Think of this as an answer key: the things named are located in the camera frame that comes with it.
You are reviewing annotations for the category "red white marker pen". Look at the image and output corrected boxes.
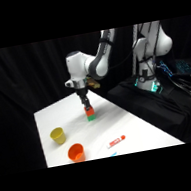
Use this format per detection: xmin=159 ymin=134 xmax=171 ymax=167
xmin=105 ymin=134 xmax=129 ymax=150

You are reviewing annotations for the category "tan wrist mount plate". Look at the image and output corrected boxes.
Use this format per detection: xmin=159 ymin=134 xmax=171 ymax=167
xmin=85 ymin=75 xmax=102 ymax=92

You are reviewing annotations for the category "green cube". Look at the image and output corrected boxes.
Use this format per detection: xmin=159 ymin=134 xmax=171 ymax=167
xmin=86 ymin=113 xmax=98 ymax=123

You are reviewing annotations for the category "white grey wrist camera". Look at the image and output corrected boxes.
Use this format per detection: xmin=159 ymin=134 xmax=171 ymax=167
xmin=63 ymin=78 xmax=77 ymax=90

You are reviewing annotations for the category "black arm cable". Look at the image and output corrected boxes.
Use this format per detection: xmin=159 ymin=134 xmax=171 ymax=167
xmin=100 ymin=22 xmax=160 ymax=72

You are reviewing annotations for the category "black curtain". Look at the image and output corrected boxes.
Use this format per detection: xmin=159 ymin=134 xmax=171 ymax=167
xmin=0 ymin=15 xmax=191 ymax=177

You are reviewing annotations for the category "blue lit keyboard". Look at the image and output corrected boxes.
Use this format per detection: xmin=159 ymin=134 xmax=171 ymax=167
xmin=173 ymin=55 xmax=191 ymax=77

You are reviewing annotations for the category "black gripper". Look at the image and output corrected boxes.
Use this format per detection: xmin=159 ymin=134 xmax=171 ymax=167
xmin=74 ymin=85 xmax=94 ymax=113

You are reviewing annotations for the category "yellow plastic cup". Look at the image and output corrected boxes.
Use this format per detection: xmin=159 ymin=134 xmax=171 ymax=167
xmin=48 ymin=125 xmax=68 ymax=147

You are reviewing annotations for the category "green base light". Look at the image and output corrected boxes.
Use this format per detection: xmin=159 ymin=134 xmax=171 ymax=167
xmin=149 ymin=81 xmax=162 ymax=95

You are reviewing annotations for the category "red cube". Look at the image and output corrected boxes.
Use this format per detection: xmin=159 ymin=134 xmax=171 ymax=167
xmin=83 ymin=105 xmax=96 ymax=117

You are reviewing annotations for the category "orange plastic cup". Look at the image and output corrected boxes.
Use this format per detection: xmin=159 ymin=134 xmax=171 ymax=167
xmin=66 ymin=141 xmax=88 ymax=165

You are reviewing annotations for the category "black cloth covered stand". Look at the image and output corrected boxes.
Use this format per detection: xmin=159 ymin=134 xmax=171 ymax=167
xmin=103 ymin=66 xmax=191 ymax=157

